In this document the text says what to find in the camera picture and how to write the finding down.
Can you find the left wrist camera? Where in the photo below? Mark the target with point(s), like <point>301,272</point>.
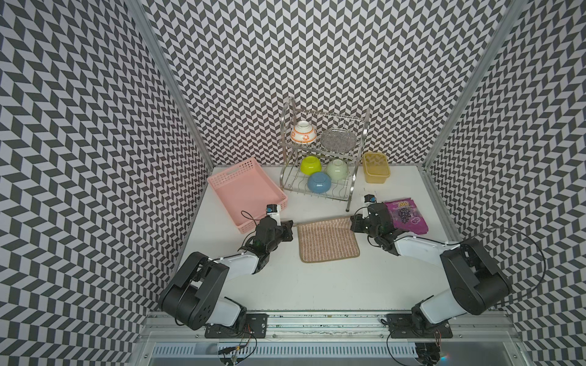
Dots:
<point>272,210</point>

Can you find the lime green bowl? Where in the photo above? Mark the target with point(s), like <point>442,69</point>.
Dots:
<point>310,165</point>

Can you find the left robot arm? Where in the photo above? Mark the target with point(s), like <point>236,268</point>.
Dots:
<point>193,295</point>

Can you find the yellow plastic container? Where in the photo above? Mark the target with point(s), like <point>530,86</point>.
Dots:
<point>375,167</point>

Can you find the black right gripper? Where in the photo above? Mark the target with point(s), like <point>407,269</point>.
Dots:
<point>356,219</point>

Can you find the pale green bowl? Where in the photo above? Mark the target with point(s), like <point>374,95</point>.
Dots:
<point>337,170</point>

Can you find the silver metal dish rack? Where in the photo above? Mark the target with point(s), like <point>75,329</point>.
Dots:
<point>291,177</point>

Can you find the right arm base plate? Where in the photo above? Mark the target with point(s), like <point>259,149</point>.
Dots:
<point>408,326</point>

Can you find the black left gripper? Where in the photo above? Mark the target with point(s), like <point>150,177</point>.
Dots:
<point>285,227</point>

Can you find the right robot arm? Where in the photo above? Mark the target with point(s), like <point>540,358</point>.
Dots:
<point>475,279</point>

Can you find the striped brown dishcloth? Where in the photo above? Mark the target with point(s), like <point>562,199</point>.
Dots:
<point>327,241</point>

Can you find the blue bowl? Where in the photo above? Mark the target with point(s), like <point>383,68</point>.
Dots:
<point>319,183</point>

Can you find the white orange patterned bowl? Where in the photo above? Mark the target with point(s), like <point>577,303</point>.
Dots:
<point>303,132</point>

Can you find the purple blackcurrant gummy bag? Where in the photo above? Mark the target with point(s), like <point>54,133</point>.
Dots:
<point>406,216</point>

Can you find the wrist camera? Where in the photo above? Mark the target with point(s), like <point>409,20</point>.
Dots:
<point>272,210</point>
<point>370,199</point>

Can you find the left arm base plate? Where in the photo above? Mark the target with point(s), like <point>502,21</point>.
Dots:
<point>249,325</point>

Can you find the pink plastic basket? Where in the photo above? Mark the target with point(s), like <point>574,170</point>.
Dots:
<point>246,190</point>

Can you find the grey patterned plate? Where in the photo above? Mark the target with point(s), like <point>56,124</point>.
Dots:
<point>338,140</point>

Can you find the aluminium front rail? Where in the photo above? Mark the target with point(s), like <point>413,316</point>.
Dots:
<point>339,326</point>

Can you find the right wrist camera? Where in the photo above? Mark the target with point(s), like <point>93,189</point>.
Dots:
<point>370,199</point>

